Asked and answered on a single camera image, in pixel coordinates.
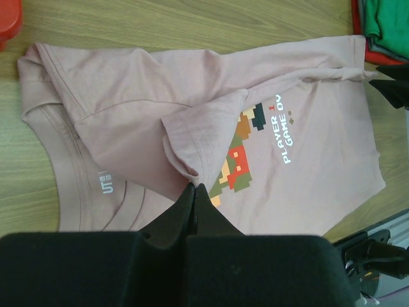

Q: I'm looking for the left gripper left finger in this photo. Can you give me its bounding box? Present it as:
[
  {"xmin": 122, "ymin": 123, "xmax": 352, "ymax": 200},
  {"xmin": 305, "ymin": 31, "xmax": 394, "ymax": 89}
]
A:
[{"xmin": 1, "ymin": 184, "xmax": 195, "ymax": 306}]

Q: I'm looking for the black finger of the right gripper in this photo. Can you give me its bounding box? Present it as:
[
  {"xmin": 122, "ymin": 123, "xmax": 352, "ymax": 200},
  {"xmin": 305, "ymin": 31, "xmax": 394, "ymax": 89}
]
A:
[{"xmin": 369, "ymin": 63, "xmax": 408, "ymax": 109}]

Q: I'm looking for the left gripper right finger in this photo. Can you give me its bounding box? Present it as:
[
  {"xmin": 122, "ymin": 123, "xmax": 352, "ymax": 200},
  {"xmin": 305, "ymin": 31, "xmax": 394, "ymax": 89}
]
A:
[{"xmin": 185, "ymin": 185, "xmax": 357, "ymax": 306}]

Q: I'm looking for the dusty pink printed t-shirt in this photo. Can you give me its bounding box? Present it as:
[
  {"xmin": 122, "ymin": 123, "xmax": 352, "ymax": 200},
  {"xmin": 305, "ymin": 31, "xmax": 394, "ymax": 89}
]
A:
[{"xmin": 17, "ymin": 36, "xmax": 385, "ymax": 235}]

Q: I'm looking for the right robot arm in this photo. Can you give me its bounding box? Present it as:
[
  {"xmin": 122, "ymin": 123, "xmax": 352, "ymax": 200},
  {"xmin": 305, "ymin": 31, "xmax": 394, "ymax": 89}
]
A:
[{"xmin": 334, "ymin": 210, "xmax": 408, "ymax": 306}]

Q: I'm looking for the red folded t-shirt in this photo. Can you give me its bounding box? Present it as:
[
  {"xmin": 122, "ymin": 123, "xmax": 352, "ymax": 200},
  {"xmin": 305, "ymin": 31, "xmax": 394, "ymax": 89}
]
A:
[{"xmin": 351, "ymin": 0, "xmax": 408, "ymax": 65}]

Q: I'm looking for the grey folded t-shirt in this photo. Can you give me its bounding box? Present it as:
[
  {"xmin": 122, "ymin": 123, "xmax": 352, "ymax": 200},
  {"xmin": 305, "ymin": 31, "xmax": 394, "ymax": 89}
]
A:
[{"xmin": 356, "ymin": 0, "xmax": 409, "ymax": 61}]

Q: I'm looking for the green folded t-shirt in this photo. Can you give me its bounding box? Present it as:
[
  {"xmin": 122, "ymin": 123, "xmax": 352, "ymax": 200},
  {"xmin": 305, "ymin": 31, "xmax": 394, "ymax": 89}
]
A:
[{"xmin": 362, "ymin": 0, "xmax": 409, "ymax": 60}]

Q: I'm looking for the red plastic bin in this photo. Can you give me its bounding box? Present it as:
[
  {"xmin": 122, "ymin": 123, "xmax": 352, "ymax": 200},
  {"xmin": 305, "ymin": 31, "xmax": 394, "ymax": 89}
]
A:
[{"xmin": 0, "ymin": 0, "xmax": 23, "ymax": 52}]

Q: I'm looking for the aluminium frame rail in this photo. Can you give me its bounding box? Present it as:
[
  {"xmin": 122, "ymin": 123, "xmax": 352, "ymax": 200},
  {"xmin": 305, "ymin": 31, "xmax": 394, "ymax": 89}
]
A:
[{"xmin": 364, "ymin": 209, "xmax": 409, "ymax": 249}]

